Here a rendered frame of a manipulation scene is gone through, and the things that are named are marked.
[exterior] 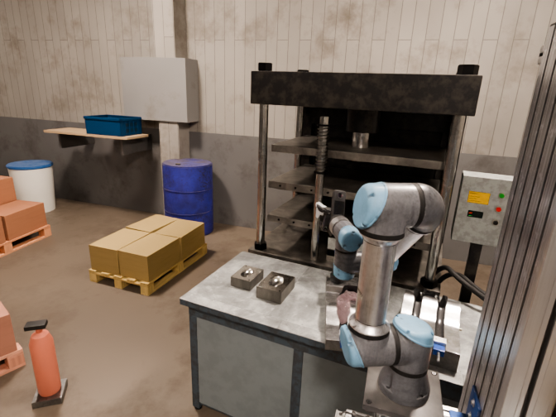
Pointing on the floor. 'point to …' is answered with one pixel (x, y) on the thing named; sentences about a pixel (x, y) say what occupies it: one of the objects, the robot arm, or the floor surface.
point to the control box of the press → (479, 217)
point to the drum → (189, 190)
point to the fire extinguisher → (45, 366)
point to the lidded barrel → (34, 181)
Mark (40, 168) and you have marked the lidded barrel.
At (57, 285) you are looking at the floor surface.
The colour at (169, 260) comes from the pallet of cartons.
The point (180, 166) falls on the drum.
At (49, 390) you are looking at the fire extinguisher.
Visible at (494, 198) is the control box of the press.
